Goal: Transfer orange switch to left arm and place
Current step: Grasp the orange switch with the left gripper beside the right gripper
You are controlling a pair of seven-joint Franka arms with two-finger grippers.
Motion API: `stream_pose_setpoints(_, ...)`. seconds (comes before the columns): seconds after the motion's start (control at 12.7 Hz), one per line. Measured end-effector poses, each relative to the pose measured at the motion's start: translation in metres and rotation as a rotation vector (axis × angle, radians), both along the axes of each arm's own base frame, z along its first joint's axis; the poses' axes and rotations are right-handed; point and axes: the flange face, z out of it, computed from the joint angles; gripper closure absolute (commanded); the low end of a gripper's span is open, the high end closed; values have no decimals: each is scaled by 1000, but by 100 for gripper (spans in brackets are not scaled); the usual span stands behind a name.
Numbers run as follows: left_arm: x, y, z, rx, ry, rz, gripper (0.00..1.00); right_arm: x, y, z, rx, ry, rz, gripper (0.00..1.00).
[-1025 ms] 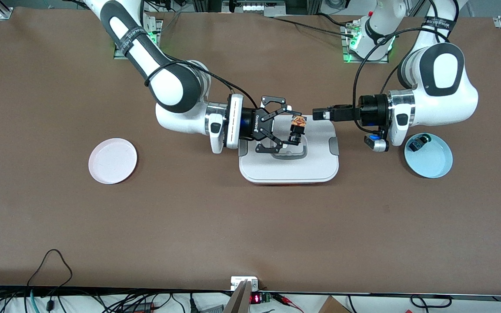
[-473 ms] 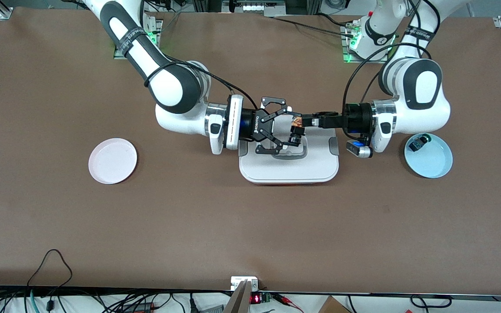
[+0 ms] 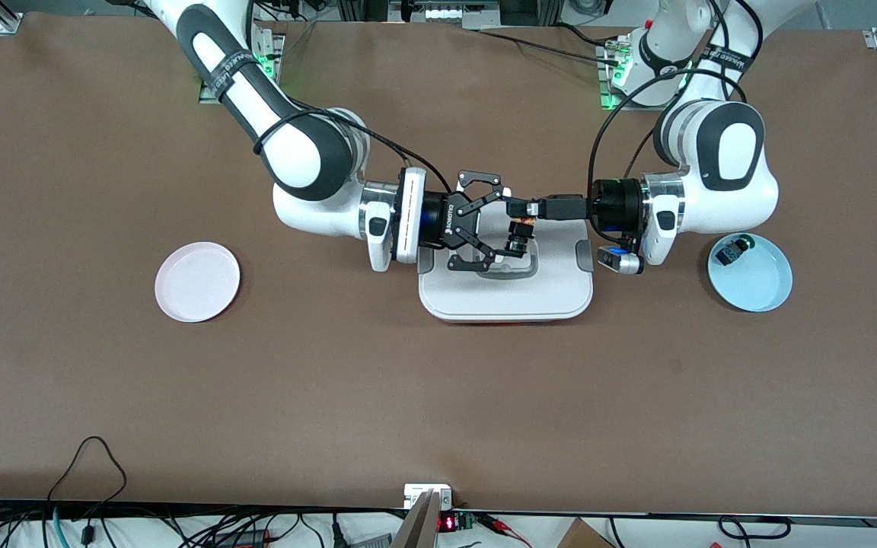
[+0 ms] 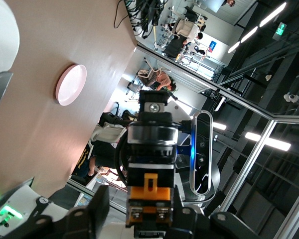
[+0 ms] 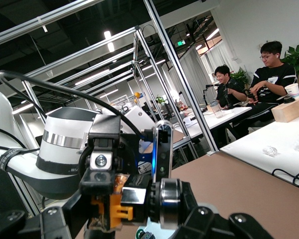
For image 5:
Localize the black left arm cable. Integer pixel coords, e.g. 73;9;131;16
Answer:
0;70;147;140

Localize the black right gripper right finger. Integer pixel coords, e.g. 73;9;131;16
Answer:
174;183;275;239

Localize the tall aluminium cage post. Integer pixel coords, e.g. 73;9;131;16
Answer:
143;0;220;156

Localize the white side table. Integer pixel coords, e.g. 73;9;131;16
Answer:
219;119;299;192

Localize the small green plant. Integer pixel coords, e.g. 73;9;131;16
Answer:
230;67;250;90

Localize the light wooden block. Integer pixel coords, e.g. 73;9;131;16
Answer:
271;93;299;123

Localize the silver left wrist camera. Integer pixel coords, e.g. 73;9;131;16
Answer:
151;119;174;186

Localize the white office desk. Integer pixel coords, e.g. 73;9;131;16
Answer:
173;106;252;140

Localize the white paper cup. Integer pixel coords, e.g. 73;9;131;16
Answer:
284;83;299;100

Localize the aluminium cage ceiling beam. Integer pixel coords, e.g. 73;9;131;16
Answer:
0;0;103;49

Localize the clear plastic pitcher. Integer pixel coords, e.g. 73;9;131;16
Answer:
209;101;224;119

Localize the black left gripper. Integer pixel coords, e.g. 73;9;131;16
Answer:
79;114;154;197

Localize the person with glasses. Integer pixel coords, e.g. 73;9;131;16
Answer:
224;41;297;144

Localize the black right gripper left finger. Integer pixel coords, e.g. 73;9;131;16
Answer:
0;191;90;239

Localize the smiling person black shirt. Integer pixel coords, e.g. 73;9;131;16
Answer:
213;64;249;110

